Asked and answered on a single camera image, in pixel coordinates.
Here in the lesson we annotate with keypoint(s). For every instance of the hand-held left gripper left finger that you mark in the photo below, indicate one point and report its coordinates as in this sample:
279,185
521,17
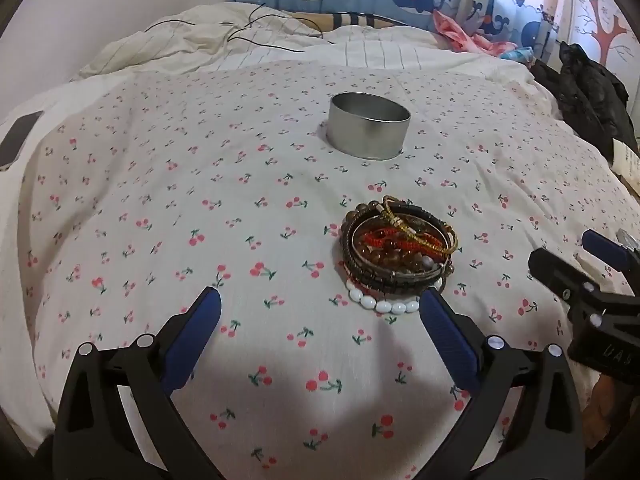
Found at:
197,330

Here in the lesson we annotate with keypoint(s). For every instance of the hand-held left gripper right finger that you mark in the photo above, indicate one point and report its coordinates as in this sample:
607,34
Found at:
447,340

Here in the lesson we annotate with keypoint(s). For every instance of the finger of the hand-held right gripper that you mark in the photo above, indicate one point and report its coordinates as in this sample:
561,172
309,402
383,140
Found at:
555,270
605,251

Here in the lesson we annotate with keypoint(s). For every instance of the round metal tin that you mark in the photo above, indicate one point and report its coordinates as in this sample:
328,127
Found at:
370,135

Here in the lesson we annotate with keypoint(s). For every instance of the person's right forearm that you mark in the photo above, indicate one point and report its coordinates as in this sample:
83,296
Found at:
602,410

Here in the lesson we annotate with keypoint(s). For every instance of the cherry print blanket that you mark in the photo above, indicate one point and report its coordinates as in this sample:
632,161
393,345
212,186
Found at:
200,185

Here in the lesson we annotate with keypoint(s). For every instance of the black clothes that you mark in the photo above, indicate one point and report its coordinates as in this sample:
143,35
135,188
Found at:
585,90

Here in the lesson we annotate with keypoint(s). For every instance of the light blue cloth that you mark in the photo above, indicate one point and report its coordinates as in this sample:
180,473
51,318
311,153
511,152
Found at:
516,53

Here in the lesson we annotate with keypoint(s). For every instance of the dark phone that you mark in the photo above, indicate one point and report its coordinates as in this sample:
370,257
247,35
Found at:
17,137

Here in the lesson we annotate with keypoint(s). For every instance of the pink cloth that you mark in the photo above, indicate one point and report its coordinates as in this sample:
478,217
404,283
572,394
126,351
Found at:
450,27

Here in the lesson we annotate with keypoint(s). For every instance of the white striped duvet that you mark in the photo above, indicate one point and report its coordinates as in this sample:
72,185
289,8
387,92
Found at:
175,45

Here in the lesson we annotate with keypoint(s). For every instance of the tan striped pillow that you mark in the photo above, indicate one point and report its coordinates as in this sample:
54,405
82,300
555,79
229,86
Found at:
350,19

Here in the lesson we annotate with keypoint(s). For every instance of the tree wall sticker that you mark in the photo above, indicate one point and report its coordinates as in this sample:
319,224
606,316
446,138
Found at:
607,30

